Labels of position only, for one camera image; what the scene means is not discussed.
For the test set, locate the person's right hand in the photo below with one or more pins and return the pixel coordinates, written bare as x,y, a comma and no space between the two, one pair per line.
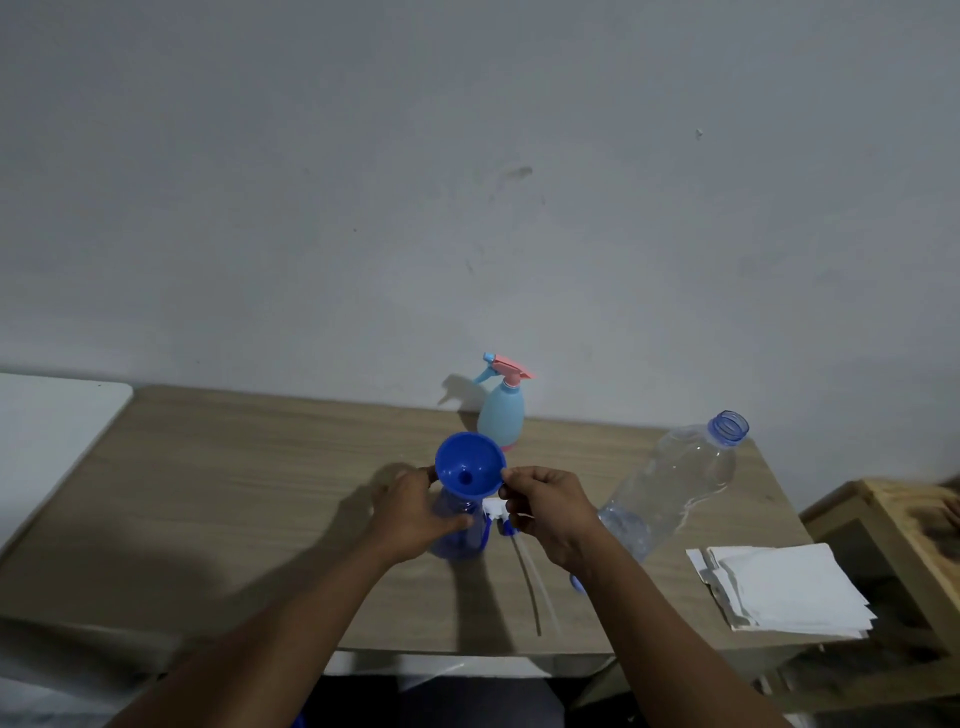
559,517

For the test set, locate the person's left hand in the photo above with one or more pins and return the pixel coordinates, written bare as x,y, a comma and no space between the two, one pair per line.
401,517

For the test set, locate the person's right thumb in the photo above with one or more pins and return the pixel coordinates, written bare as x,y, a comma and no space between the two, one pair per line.
523,477

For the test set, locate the person's left thumb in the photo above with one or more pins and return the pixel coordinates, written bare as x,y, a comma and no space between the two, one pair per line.
452,522

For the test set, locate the dark blue spray bottle body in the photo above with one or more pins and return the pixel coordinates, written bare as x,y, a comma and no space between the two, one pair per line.
459,541

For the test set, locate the blue plastic funnel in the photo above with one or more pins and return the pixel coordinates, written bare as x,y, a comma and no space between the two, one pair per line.
470,463

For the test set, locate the person's left forearm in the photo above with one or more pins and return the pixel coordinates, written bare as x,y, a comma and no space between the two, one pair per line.
270,645

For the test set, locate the person's right forearm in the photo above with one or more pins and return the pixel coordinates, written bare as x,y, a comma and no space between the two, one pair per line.
667,645

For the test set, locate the white spray head with tube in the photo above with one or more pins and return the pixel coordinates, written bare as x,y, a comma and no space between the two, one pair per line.
495,508

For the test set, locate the light blue pink spray bottle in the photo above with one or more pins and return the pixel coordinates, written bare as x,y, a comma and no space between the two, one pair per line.
502,412

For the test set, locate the small blue bottle cap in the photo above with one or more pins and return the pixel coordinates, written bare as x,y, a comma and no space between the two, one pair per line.
577,584

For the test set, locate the clear plastic water bottle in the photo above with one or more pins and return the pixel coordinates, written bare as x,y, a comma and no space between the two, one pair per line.
671,484

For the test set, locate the stack of white paper napkins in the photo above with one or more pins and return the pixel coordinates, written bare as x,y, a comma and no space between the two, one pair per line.
791,589

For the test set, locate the wooden stool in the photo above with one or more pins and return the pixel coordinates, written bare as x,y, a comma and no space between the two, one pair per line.
889,570

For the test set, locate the white table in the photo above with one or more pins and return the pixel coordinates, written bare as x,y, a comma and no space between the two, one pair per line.
45,442

